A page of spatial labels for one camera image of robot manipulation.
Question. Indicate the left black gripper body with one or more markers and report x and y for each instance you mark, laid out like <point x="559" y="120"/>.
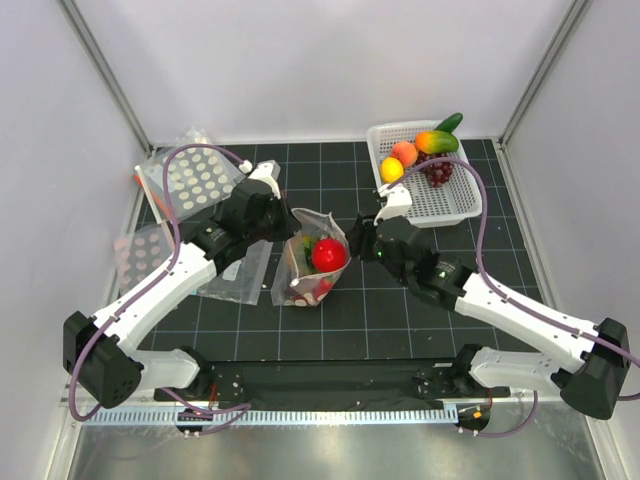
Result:
<point x="274" y="226"/>

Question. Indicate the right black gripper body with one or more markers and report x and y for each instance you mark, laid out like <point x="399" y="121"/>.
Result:
<point x="365" y="238"/>

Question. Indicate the toy red apple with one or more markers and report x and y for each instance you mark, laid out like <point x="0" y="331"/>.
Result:
<point x="329" y="255"/>

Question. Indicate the clear white-dotted zip bag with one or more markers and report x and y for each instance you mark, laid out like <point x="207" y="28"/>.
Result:
<point x="314" y="224"/>

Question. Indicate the toy pineapple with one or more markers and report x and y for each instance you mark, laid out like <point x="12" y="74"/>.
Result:
<point x="302" y="247"/>

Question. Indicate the toy red chili pepper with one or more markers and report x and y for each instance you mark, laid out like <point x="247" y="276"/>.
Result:
<point x="324" y="287"/>

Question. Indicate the white plastic basket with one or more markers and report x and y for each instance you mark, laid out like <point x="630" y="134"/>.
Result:
<point x="456" y="201"/>

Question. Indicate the toy purple eggplant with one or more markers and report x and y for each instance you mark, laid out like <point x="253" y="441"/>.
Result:
<point x="302" y="293"/>

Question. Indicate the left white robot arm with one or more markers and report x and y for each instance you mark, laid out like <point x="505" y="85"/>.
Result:
<point x="101" y="352"/>

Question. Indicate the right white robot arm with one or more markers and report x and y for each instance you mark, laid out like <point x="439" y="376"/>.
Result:
<point x="581" y="361"/>

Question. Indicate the white-dotted zip bag stack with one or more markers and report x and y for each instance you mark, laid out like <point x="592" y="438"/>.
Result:
<point x="197" y="177"/>

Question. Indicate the clear blue-zipper zip bag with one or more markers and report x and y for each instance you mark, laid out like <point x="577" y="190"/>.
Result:
<point x="242" y="281"/>

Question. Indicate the orange-zipper zip bag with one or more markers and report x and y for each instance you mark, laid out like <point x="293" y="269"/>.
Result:
<point x="155" y="201"/>

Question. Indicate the pink-dotted zip bag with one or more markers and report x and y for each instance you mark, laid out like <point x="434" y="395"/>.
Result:
<point x="137" y="255"/>

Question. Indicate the toy yellow lemon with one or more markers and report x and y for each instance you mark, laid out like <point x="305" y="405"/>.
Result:
<point x="391" y="169"/>

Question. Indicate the black grid mat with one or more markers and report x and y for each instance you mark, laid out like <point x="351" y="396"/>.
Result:
<point x="367" y="315"/>

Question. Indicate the toy peach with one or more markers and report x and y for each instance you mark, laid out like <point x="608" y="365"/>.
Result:
<point x="405" y="152"/>

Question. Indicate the toy purple grapes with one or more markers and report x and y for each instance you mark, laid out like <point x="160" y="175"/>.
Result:
<point x="436" y="174"/>

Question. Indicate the toy mango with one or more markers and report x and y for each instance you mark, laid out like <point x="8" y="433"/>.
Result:
<point x="435" y="142"/>

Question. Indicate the toy green cucumber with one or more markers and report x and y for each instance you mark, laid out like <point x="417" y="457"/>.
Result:
<point x="450" y="123"/>

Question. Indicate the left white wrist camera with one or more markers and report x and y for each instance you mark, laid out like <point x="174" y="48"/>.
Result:
<point x="266" y="171"/>

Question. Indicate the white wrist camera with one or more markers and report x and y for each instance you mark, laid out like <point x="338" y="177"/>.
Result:
<point x="396" y="201"/>
<point x="266" y="171"/>

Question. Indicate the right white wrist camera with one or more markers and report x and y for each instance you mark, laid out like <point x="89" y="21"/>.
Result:
<point x="396" y="201"/>

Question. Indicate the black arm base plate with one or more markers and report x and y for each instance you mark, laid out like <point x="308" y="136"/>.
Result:
<point x="337" y="385"/>

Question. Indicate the slotted white cable duct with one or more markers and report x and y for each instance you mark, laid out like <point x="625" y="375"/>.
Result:
<point x="173" y="415"/>

